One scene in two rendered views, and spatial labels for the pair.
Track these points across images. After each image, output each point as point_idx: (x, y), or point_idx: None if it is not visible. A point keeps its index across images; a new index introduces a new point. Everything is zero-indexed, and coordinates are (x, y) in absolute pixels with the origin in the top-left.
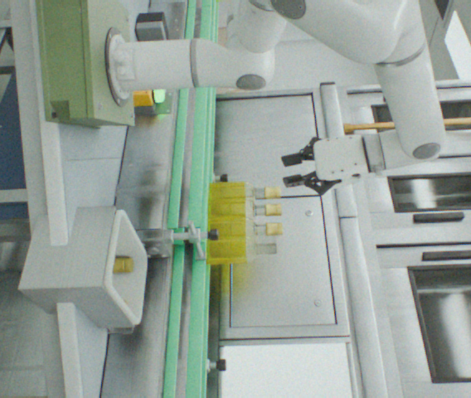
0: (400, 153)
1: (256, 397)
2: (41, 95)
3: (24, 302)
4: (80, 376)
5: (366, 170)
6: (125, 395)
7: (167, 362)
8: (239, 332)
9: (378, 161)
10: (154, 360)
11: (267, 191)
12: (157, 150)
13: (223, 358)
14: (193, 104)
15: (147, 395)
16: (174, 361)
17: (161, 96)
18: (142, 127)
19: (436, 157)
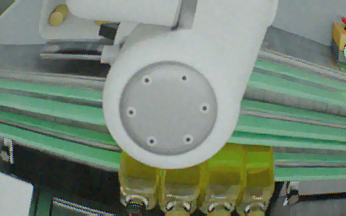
0: (129, 38)
1: None
2: None
3: None
4: (16, 4)
5: (118, 40)
6: None
7: (8, 81)
8: (44, 201)
9: (129, 35)
10: (12, 67)
11: (252, 214)
12: (287, 48)
13: (9, 154)
14: None
15: None
16: (7, 85)
17: None
18: (317, 48)
19: (105, 111)
